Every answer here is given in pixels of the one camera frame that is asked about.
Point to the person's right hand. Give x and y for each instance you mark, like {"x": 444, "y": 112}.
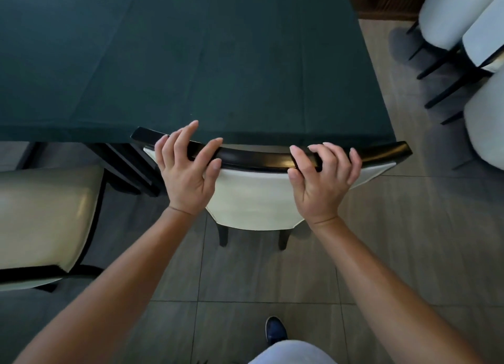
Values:
{"x": 321, "y": 194}

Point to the person's right forearm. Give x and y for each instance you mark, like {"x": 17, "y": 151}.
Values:
{"x": 386, "y": 296}

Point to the dark blue shoe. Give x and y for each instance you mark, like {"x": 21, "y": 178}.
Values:
{"x": 275, "y": 329}

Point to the person's right little finger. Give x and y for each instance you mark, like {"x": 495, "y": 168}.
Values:
{"x": 354, "y": 165}

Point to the black-framed white padded chair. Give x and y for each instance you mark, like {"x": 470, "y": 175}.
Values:
{"x": 488, "y": 119}
{"x": 43, "y": 214}
{"x": 449, "y": 9}
{"x": 486, "y": 37}
{"x": 252, "y": 198}

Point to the person's left thumb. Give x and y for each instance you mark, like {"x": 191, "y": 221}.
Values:
{"x": 214, "y": 175}

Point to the light grey trouser leg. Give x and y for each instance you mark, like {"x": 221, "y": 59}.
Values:
{"x": 293, "y": 354}

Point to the person's left forearm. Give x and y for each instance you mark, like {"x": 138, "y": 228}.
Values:
{"x": 114, "y": 289}

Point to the person's left little finger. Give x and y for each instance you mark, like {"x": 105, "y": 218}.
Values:
{"x": 160, "y": 151}

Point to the person's right thumb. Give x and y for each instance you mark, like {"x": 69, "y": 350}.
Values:
{"x": 296, "y": 182}

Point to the dark green tablecloth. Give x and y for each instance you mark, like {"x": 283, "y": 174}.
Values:
{"x": 189, "y": 56}

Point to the person's right middle finger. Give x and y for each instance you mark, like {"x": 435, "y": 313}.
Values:
{"x": 323, "y": 157}

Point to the person's left middle finger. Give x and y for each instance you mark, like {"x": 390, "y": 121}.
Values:
{"x": 187, "y": 137}

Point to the person's left hand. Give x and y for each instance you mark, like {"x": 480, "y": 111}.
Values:
{"x": 185, "y": 186}

